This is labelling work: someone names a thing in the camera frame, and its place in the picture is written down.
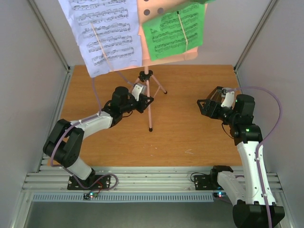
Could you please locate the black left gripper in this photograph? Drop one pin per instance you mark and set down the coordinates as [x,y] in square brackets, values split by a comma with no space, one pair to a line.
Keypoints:
[144,99]

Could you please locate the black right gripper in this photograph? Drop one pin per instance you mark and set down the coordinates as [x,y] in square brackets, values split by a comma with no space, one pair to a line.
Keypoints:
[211,107]

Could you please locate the green sheet music page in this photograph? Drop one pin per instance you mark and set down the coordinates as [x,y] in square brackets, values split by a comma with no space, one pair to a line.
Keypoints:
[176,32]

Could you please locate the pink music stand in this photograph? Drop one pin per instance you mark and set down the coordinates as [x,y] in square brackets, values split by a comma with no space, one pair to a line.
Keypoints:
[161,59]

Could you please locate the black metronome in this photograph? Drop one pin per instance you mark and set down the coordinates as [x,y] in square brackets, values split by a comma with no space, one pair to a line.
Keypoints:
[216,96]

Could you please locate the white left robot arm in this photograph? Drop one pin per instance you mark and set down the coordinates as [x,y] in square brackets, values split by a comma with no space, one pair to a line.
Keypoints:
[65,140]

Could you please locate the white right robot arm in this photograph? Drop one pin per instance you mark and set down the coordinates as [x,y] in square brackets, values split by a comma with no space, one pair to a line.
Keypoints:
[254,205]

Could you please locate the white sheet music page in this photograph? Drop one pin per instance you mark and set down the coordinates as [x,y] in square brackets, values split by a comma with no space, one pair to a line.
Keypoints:
[106,32]

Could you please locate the right controller board with LEDs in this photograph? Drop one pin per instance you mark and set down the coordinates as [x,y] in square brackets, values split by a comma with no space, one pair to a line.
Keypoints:
[220,194]

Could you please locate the controller board with leds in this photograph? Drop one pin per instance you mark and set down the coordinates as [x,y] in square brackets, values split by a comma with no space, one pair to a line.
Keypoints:
[220,194]
[91,195]

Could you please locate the left controller board with LEDs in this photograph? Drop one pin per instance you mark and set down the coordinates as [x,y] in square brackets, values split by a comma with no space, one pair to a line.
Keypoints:
[91,195]

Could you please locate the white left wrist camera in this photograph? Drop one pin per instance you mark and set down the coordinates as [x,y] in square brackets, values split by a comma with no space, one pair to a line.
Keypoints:
[137,90]

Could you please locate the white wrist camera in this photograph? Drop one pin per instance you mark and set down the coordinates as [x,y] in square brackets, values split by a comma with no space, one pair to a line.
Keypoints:
[137,90]
[228,95]

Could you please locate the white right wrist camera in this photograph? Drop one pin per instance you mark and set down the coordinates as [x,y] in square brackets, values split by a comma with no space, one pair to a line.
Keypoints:
[228,95]

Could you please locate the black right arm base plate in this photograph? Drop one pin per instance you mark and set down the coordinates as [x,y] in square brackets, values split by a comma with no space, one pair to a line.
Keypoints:
[203,182]

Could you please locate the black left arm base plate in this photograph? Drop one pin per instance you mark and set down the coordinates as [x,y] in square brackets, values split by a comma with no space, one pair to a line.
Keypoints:
[99,183]

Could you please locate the aluminium left corner post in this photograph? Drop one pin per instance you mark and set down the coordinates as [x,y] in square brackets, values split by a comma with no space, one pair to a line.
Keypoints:
[48,33]

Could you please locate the aluminium mounting rail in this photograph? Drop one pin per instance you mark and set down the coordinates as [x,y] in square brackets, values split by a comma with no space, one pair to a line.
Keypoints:
[130,179]

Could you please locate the grey slotted cable duct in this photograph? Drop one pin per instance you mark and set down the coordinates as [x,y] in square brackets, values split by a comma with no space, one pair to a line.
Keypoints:
[123,197]

